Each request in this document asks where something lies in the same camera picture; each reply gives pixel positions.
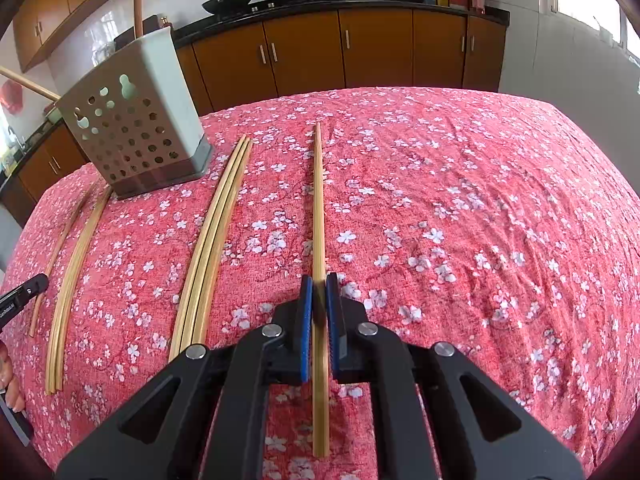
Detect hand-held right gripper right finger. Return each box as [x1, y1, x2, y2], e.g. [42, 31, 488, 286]
[325, 272, 586, 480]

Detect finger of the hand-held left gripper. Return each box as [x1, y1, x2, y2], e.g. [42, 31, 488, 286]
[0, 274, 50, 328]

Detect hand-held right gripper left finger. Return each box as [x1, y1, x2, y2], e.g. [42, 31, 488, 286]
[55, 275, 316, 480]

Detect dark brown wooden chopstick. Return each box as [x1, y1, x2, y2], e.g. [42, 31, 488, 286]
[28, 180, 98, 338]

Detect bamboo chopstick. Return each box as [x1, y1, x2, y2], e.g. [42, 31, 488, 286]
[169, 134, 248, 362]
[311, 121, 331, 459]
[52, 186, 113, 393]
[45, 187, 108, 395]
[189, 139, 254, 348]
[179, 136, 251, 358]

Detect grey perforated utensil holder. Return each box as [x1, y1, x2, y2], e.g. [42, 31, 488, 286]
[54, 27, 215, 201]

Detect person's left hand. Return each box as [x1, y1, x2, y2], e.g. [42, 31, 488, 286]
[0, 342, 26, 413]

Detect red floral tablecloth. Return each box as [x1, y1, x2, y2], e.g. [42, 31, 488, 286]
[0, 86, 640, 480]

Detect hanging red bag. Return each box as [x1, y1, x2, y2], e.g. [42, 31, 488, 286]
[0, 81, 23, 111]

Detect brown lower kitchen cabinets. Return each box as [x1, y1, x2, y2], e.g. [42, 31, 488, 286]
[0, 7, 508, 228]

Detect brown kitchen cabinets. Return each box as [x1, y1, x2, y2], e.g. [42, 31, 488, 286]
[11, 0, 146, 73]
[0, 7, 508, 228]

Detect brown upper kitchen cabinets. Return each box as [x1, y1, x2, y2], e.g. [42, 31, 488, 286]
[11, 0, 146, 73]

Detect gas stove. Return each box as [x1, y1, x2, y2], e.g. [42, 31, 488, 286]
[247, 0, 321, 13]

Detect black kitchen countertop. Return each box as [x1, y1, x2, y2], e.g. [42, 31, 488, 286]
[0, 0, 511, 211]

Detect bright sliding window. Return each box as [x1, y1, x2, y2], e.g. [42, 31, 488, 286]
[547, 0, 640, 96]

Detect long wooden utensil handle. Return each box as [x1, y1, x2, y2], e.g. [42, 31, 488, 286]
[0, 66, 61, 102]

